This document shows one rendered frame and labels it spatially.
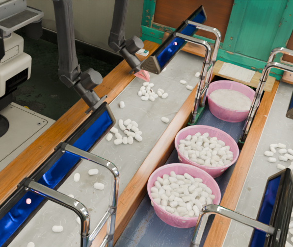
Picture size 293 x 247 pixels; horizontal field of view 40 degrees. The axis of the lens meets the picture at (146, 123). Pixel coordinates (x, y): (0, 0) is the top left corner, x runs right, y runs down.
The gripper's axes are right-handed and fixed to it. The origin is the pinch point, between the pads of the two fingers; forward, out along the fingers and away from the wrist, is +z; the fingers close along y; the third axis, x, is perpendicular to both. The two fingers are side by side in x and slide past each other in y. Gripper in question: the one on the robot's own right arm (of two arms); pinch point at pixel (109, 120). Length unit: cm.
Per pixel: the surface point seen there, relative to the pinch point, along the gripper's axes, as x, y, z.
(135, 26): 70, 168, -22
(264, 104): -33, 57, 45
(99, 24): 99, 170, -42
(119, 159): -1.6, -11.3, 13.0
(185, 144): -14.3, 11.8, 28.0
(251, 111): -39, 29, 34
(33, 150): 15.7, -26.2, -10.5
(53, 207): 4.1, -43.4, 6.8
